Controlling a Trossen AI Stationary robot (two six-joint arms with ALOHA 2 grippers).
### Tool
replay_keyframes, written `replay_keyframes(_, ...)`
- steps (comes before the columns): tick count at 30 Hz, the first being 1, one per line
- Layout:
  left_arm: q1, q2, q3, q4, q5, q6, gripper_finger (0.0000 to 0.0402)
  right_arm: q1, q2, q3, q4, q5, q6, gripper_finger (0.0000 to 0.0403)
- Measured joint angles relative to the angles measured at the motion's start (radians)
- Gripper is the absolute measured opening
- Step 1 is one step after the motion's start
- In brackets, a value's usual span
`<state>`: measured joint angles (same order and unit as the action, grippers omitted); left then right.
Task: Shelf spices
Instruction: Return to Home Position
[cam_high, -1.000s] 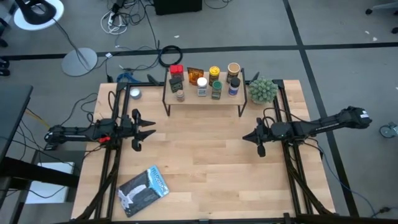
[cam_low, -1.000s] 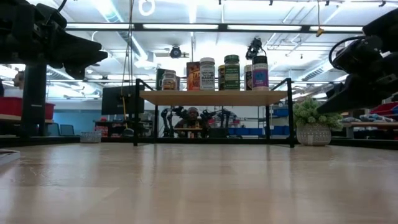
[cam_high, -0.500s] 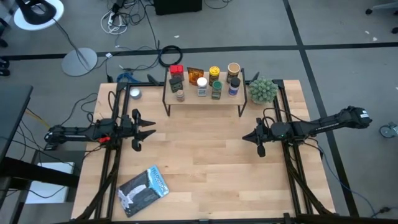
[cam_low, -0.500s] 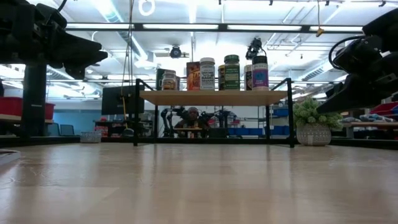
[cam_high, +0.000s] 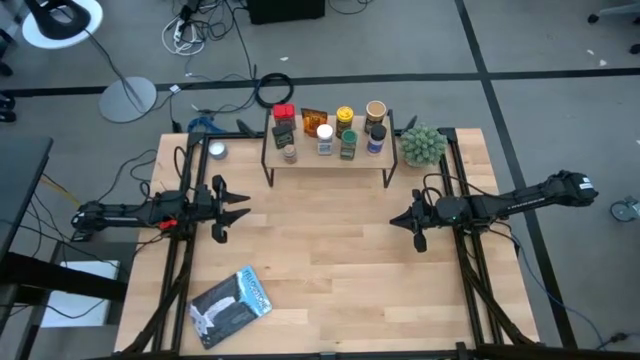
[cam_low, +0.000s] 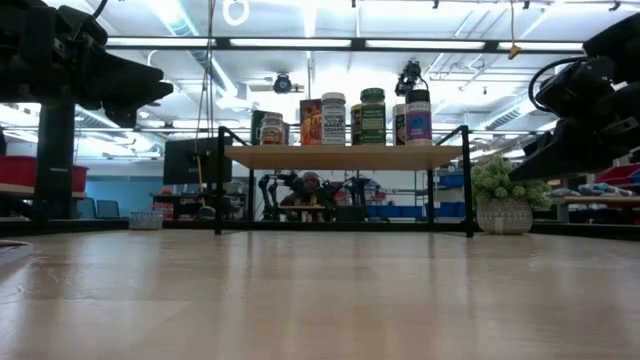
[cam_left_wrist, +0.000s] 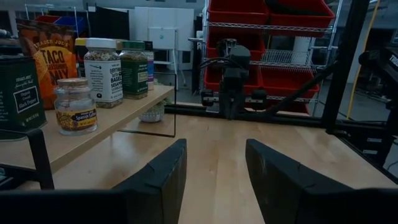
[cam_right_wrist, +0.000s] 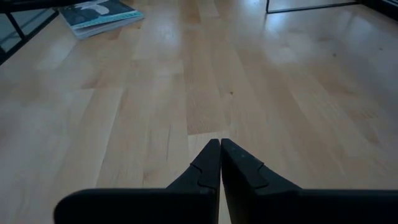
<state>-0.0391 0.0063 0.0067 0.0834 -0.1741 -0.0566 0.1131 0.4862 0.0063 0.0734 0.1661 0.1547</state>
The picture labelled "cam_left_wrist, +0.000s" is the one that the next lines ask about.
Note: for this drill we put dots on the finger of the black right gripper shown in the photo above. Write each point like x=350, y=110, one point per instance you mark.
x=238, y=105
x=226, y=105

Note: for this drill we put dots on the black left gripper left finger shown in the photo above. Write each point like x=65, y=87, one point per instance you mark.
x=161, y=186

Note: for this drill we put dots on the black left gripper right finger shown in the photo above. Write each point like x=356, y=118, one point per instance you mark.
x=280, y=186

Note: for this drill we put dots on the green-lidded green-label spice jar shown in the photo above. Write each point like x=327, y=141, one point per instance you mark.
x=134, y=71

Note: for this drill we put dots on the small cork-lidded saffron jar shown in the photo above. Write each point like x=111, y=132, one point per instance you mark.
x=75, y=109

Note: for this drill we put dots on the white-lidded bagel seasoning jar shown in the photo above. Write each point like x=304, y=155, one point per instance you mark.
x=104, y=74

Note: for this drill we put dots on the orange taco seasoning packet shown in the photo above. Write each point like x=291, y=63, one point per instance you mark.
x=53, y=62

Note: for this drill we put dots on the green black pepper tin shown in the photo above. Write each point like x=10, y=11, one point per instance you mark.
x=18, y=96

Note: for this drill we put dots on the wooden shelf riser black legs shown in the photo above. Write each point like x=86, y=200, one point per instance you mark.
x=124, y=109

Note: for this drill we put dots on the green succulent in white pot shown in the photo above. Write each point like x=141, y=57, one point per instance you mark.
x=154, y=113

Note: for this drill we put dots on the white folding stand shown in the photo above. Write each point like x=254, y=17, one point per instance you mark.
x=163, y=37

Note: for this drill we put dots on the blue storage bin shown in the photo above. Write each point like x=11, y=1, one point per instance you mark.
x=70, y=21

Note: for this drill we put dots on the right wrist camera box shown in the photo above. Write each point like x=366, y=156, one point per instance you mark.
x=239, y=57

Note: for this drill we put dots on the black metal rig frame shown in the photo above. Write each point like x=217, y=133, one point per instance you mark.
x=345, y=62

